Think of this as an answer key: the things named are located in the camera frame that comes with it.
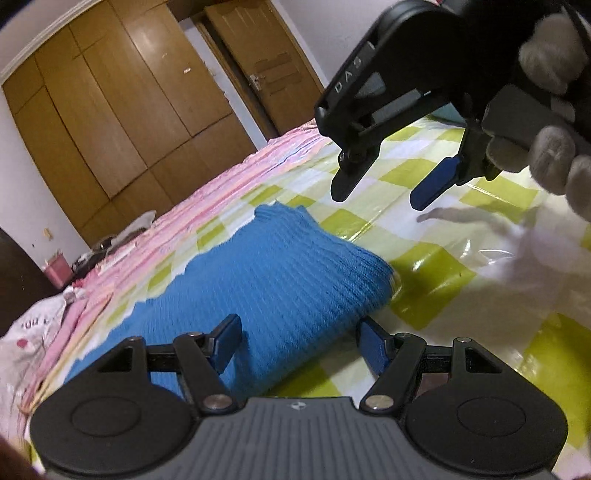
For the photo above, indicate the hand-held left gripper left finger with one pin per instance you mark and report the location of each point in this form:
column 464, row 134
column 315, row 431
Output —
column 226, row 344

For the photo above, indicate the dark wooden headboard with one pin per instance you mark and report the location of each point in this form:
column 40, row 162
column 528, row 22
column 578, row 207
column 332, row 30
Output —
column 21, row 286

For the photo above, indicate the person's right hand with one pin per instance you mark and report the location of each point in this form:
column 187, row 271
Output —
column 554, row 152

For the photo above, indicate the pink plastic basket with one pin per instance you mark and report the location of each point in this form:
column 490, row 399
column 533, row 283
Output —
column 56, row 272

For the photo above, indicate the blue knitted sweater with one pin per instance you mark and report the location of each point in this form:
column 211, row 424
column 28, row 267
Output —
column 286, row 286

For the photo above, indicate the wooden door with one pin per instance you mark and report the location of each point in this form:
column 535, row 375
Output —
column 268, row 69

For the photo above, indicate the wooden wardrobe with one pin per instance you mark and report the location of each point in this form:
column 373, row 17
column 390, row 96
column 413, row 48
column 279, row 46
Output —
column 115, row 115

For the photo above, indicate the dark nightstand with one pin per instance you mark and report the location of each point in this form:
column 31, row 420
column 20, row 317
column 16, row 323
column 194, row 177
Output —
column 94, row 256

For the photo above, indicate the folded grey cloth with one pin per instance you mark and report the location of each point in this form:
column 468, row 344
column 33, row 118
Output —
column 136, row 228

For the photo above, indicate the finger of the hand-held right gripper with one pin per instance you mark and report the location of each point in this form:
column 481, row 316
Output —
column 351, row 177
column 434, row 184

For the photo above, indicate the checked and striped blanket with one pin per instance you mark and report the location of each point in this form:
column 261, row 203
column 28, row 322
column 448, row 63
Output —
column 461, row 286

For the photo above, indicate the grey dotted pillow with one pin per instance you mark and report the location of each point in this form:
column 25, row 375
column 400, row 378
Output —
column 27, row 341

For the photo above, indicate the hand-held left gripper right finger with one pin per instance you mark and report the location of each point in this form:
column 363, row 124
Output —
column 374, row 346

